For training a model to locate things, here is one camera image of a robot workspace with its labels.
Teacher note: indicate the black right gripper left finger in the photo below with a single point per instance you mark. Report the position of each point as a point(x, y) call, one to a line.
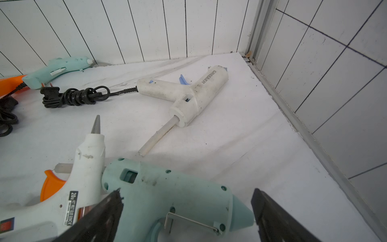
point(100, 224)

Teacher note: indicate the large mint glue gun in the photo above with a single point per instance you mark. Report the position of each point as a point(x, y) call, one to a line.
point(153, 195)

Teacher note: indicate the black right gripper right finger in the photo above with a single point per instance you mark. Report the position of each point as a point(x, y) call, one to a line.
point(276, 224)

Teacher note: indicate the dirty white Greeler glue gun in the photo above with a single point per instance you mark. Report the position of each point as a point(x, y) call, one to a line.
point(189, 100)

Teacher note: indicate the white glue gun orange trigger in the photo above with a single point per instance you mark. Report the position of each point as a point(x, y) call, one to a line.
point(64, 208)

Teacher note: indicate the small mint glue gun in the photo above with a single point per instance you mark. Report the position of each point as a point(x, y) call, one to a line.
point(55, 68)

